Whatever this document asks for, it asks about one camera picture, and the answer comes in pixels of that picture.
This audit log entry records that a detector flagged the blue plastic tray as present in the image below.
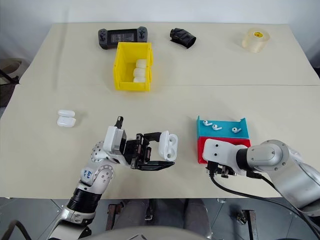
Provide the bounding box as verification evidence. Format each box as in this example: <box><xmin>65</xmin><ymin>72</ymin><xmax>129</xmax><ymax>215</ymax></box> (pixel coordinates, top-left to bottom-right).
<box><xmin>196</xmin><ymin>115</ymin><xmax>252</xmax><ymax>140</ymax></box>

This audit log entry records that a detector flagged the black grey game controller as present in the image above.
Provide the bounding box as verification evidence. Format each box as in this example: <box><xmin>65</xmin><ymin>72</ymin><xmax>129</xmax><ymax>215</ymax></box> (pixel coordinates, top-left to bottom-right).
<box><xmin>97</xmin><ymin>26</ymin><xmax>149</xmax><ymax>50</ymax></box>

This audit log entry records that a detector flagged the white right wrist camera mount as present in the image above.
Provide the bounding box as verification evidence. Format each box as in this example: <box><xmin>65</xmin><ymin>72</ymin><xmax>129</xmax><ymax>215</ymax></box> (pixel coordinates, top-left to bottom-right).
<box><xmin>202</xmin><ymin>137</ymin><xmax>249</xmax><ymax>176</ymax></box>

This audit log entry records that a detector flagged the rusty metal bracket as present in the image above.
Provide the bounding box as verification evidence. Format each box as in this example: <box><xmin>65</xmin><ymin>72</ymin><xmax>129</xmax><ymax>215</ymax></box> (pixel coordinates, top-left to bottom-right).
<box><xmin>105</xmin><ymin>202</ymin><xmax>125</xmax><ymax>232</ymax></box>
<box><xmin>239</xmin><ymin>209</ymin><xmax>259</xmax><ymax>240</ymax></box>

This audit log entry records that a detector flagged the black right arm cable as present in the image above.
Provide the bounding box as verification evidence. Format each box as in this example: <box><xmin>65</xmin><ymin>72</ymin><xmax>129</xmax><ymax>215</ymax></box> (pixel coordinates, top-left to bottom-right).
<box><xmin>208</xmin><ymin>169</ymin><xmax>320</xmax><ymax>232</ymax></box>

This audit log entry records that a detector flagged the beige round stool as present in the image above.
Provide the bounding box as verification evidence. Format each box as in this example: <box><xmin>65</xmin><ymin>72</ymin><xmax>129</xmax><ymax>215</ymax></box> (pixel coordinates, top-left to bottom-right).
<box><xmin>0</xmin><ymin>58</ymin><xmax>27</xmax><ymax>77</ymax></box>

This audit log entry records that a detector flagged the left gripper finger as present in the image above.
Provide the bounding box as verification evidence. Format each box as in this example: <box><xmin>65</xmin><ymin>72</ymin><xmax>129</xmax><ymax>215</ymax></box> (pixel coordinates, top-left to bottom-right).
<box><xmin>135</xmin><ymin>160</ymin><xmax>176</xmax><ymax>172</ymax></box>
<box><xmin>143</xmin><ymin>131</ymin><xmax>162</xmax><ymax>146</ymax></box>

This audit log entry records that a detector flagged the closed white earbud case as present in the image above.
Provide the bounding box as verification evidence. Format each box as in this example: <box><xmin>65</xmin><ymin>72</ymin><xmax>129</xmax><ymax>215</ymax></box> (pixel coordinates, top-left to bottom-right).
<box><xmin>56</xmin><ymin>116</ymin><xmax>77</xmax><ymax>129</ymax></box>
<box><xmin>133</xmin><ymin>67</ymin><xmax>149</xmax><ymax>79</ymax></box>
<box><xmin>135</xmin><ymin>58</ymin><xmax>149</xmax><ymax>69</ymax></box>

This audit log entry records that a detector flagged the grey rounded robot torso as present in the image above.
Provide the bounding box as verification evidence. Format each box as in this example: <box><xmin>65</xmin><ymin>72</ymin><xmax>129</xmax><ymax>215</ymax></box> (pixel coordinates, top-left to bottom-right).
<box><xmin>87</xmin><ymin>225</ymin><xmax>214</xmax><ymax>240</ymax></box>

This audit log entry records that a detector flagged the white earbud case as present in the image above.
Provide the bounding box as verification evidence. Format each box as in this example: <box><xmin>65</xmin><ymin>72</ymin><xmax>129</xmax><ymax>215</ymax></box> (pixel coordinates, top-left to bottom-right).
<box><xmin>56</xmin><ymin>116</ymin><xmax>77</xmax><ymax>129</ymax></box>
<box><xmin>157</xmin><ymin>130</ymin><xmax>179</xmax><ymax>162</ymax></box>
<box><xmin>135</xmin><ymin>58</ymin><xmax>149</xmax><ymax>69</ymax></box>
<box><xmin>133</xmin><ymin>67</ymin><xmax>149</xmax><ymax>79</ymax></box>

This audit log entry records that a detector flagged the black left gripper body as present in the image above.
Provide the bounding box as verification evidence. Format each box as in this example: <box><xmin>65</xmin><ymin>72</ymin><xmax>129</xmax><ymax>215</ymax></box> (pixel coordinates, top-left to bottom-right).
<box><xmin>121</xmin><ymin>133</ymin><xmax>153</xmax><ymax>171</ymax></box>

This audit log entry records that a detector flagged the clear tape roll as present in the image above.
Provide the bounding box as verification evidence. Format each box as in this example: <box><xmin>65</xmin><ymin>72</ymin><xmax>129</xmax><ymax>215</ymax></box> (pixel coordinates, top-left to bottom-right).
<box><xmin>240</xmin><ymin>27</ymin><xmax>272</xmax><ymax>54</ymax></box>

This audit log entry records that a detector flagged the crumpled black plastic roll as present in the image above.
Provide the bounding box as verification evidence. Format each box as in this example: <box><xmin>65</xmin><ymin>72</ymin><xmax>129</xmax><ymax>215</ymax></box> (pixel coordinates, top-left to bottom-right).
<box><xmin>169</xmin><ymin>26</ymin><xmax>197</xmax><ymax>49</ymax></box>

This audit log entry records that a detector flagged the red plastic tray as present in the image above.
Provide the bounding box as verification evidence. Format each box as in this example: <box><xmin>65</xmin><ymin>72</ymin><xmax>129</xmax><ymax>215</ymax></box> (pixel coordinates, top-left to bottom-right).
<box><xmin>196</xmin><ymin>136</ymin><xmax>252</xmax><ymax>165</ymax></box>

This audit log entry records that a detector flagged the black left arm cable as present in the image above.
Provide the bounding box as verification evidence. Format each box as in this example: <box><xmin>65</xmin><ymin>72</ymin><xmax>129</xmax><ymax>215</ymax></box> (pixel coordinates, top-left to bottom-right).
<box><xmin>0</xmin><ymin>220</ymin><xmax>29</xmax><ymax>240</ymax></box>

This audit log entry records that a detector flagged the black left wrist cable plug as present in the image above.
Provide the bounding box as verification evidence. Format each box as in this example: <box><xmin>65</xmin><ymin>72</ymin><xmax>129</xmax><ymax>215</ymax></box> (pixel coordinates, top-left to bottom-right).
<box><xmin>113</xmin><ymin>115</ymin><xmax>125</xmax><ymax>130</ymax></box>

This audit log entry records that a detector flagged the yellow plastic bin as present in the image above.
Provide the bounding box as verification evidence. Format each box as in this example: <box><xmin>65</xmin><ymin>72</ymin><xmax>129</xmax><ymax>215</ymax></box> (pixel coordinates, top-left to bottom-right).
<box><xmin>113</xmin><ymin>41</ymin><xmax>153</xmax><ymax>92</ymax></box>

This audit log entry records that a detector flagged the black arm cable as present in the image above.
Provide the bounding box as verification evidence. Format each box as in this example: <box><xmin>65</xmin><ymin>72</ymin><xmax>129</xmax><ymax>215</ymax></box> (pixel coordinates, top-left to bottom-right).
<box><xmin>0</xmin><ymin>220</ymin><xmax>29</xmax><ymax>240</ymax></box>
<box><xmin>208</xmin><ymin>169</ymin><xmax>320</xmax><ymax>232</ymax></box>

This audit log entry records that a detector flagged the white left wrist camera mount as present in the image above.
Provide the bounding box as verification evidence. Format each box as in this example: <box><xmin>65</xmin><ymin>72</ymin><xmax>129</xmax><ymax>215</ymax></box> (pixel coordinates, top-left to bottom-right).
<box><xmin>103</xmin><ymin>125</ymin><xmax>129</xmax><ymax>166</ymax></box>

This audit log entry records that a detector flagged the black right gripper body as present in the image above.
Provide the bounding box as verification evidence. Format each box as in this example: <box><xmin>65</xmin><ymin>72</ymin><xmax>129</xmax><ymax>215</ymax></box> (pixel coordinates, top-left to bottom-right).
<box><xmin>204</xmin><ymin>161</ymin><xmax>238</xmax><ymax>179</ymax></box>

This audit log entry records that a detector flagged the black metal frame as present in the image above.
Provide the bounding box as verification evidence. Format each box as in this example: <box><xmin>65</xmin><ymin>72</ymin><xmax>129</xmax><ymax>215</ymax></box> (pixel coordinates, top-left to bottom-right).
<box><xmin>0</xmin><ymin>66</ymin><xmax>21</xmax><ymax>107</ymax></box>

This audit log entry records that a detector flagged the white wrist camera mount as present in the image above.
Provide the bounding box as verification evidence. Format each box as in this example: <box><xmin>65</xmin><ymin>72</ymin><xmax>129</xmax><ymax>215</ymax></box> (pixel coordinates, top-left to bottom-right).
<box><xmin>103</xmin><ymin>125</ymin><xmax>129</xmax><ymax>166</ymax></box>
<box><xmin>202</xmin><ymin>137</ymin><xmax>249</xmax><ymax>176</ymax></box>

